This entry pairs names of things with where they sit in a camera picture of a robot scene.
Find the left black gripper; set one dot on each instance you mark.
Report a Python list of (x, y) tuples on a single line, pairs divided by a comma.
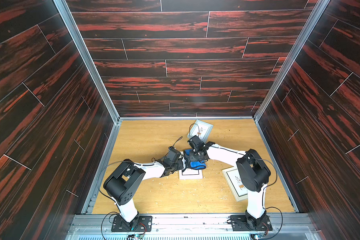
[(180, 165)]

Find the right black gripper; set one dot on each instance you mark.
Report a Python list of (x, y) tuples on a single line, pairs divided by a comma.
[(195, 154)]

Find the blue microfiber cloth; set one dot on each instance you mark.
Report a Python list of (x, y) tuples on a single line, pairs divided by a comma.
[(193, 165)]

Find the light green picture frame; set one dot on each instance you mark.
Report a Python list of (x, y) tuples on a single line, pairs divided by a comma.
[(200, 129)]

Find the cream picture frame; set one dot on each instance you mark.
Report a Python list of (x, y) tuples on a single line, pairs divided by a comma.
[(190, 174), (235, 184)]

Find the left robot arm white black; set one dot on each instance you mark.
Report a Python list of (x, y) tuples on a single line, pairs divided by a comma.
[(124, 182)]

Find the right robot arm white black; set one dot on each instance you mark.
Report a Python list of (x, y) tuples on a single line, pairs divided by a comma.
[(254, 173)]

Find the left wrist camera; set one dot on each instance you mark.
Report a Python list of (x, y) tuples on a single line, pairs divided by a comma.
[(172, 156)]

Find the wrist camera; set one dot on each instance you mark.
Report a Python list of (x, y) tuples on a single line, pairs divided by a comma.
[(172, 156), (196, 143)]

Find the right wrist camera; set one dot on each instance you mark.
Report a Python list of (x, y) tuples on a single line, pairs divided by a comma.
[(196, 143)]

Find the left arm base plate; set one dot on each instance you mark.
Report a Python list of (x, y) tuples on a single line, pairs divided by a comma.
[(138, 224)]

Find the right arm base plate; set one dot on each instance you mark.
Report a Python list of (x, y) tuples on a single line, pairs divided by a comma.
[(242, 223)]

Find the aluminium front rail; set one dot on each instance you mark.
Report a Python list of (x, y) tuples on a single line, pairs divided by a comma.
[(286, 226)]

